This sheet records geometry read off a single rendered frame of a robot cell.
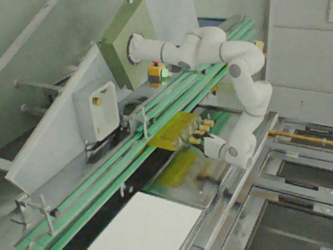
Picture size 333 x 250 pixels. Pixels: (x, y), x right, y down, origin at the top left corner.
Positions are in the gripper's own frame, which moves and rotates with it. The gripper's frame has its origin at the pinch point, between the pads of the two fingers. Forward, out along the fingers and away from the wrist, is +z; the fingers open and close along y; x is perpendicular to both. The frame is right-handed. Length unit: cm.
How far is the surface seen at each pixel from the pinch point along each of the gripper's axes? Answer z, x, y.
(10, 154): 88, 56, -15
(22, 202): 6, 84, 16
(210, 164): -5.8, -1.9, -12.5
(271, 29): 259, -532, -118
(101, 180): 7, 52, 4
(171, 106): 25.2, -9.5, 6.5
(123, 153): 15.0, 32.9, 4.0
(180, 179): -2.4, 15.8, -12.5
